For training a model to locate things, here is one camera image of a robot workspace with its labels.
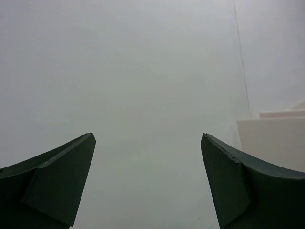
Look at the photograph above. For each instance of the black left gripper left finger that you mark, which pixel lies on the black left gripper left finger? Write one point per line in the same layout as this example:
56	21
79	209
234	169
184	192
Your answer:
44	192

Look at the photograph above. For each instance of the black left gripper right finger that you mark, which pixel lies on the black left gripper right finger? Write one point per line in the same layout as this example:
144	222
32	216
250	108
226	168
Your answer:
249	193

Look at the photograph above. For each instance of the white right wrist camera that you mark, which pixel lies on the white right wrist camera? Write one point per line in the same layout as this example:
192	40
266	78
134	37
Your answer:
277	137

